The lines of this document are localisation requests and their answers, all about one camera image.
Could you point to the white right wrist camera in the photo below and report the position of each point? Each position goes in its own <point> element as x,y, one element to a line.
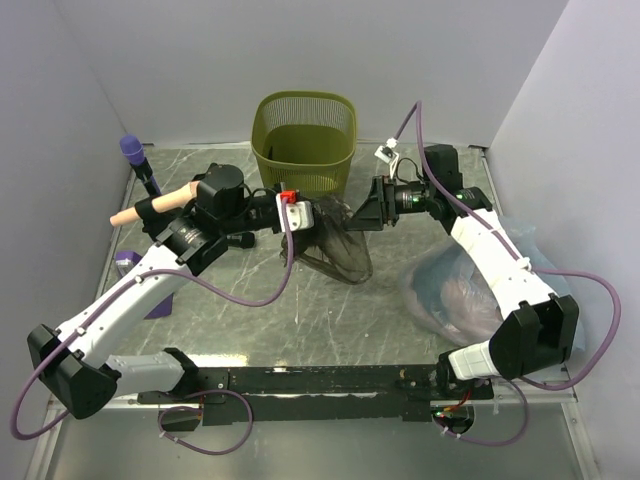
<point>387,154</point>

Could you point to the grey translucent trash bag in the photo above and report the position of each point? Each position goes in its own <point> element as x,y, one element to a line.
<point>319,239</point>

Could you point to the aluminium rail frame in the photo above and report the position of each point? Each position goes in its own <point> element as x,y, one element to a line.
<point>332,422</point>

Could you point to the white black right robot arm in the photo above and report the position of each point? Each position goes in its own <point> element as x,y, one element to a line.
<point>538,325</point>

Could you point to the olive green mesh trash bin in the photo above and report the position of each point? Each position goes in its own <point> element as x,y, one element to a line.
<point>305,140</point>

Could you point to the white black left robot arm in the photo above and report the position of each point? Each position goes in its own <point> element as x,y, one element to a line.
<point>76,360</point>

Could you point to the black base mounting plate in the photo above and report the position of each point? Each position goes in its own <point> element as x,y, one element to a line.
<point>408,392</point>

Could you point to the purple box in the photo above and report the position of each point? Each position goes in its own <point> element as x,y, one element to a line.
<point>127,260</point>

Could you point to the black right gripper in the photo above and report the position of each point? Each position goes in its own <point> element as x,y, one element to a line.
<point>379,208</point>

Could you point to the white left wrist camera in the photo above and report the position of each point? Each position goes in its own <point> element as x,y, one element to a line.
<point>295,212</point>

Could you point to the translucent bag with clothes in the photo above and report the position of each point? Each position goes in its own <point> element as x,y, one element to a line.
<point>447,295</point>

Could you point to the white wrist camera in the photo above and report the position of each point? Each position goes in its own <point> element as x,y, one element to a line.
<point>387,154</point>
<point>295,212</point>

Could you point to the purple microphone on stand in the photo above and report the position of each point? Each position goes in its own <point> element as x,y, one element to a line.
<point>133,151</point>

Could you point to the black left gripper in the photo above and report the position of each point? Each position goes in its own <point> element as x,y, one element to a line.
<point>308,200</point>

